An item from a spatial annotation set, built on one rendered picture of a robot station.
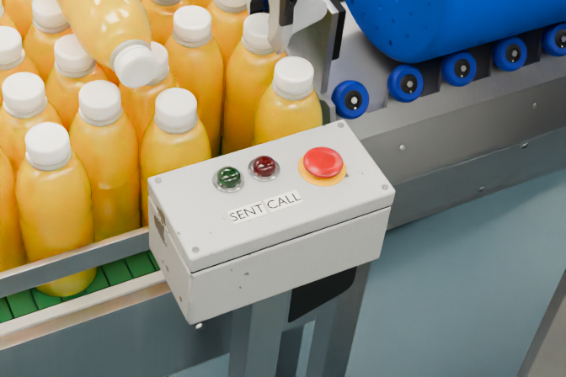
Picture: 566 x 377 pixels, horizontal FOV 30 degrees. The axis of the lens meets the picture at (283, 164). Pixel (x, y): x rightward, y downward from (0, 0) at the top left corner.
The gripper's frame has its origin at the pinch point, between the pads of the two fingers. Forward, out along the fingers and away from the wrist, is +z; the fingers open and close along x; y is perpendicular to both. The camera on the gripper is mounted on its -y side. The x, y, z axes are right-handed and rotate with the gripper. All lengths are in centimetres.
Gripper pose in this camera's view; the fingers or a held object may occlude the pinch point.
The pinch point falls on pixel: (262, 29)
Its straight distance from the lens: 109.7
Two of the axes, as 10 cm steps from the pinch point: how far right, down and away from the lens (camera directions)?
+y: 8.9, -2.8, 3.5
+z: -0.8, 6.7, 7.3
